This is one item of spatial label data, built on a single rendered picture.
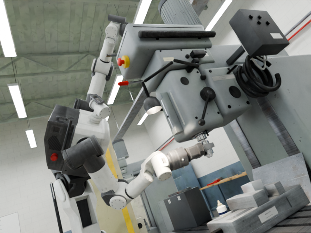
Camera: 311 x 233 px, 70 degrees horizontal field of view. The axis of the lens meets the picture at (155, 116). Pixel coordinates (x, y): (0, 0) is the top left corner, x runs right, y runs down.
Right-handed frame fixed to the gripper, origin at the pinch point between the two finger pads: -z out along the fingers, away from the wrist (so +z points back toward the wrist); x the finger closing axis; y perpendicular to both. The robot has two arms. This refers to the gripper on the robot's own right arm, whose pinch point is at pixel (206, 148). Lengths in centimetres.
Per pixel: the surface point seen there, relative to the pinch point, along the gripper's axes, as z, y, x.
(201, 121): 2.8, -8.8, -15.3
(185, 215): 14.8, 26.6, 34.9
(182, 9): -22, -81, -1
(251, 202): 1.7, 24.8, -22.0
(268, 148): -35.5, 9.8, 10.9
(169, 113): 11.4, -19.5, -5.8
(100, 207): 77, 1, 156
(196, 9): -145, -234, 166
